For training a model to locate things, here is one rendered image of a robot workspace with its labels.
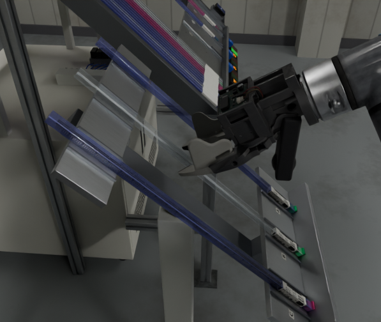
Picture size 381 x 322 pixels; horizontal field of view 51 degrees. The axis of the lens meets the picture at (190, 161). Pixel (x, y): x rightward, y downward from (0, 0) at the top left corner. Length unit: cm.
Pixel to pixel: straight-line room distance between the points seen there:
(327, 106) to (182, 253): 37
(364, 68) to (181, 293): 55
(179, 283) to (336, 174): 147
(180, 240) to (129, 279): 92
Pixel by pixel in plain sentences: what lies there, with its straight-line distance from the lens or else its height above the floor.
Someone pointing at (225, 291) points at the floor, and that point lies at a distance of 158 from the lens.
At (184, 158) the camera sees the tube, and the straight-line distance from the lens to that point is 61.
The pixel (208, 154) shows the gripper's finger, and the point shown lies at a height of 98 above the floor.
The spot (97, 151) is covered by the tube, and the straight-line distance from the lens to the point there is 49.
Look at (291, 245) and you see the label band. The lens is 76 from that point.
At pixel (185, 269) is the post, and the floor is 69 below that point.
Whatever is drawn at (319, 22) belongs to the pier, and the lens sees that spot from 325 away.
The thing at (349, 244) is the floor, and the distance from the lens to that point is 184.
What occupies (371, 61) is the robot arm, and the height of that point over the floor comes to 112.
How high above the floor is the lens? 132
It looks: 39 degrees down
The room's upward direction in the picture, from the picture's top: straight up
